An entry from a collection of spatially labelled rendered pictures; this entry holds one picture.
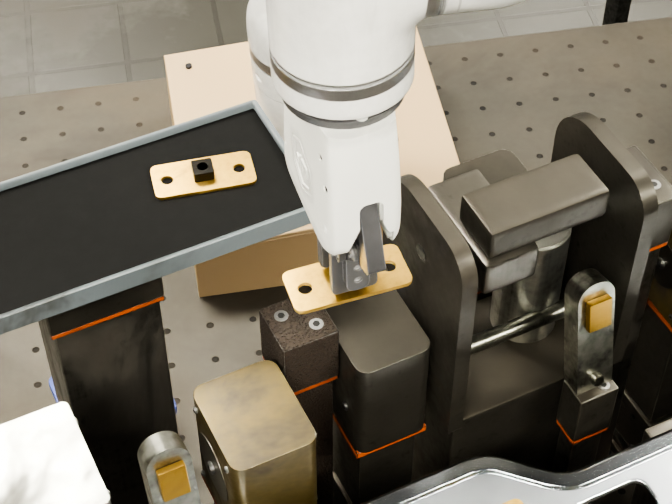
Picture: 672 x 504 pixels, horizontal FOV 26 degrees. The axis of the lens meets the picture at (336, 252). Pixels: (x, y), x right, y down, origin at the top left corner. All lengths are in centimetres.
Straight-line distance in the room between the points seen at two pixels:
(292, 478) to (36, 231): 28
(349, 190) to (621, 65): 121
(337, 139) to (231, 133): 42
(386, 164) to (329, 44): 10
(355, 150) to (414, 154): 89
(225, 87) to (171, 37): 133
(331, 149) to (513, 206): 34
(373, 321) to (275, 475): 16
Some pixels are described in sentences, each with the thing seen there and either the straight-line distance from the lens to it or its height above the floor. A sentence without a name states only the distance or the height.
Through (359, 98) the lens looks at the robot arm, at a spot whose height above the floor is 147.
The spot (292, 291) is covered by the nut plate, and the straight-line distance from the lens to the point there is 98.
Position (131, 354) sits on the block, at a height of 102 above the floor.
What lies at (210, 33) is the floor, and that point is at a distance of 315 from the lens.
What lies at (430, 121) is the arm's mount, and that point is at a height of 81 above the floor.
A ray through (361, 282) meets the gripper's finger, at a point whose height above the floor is 128.
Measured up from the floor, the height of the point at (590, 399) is 99.
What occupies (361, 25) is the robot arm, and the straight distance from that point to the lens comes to 78.
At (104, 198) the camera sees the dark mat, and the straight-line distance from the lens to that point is 120.
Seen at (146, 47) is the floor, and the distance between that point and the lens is 313.
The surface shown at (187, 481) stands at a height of 108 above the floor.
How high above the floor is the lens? 202
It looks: 49 degrees down
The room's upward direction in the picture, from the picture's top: straight up
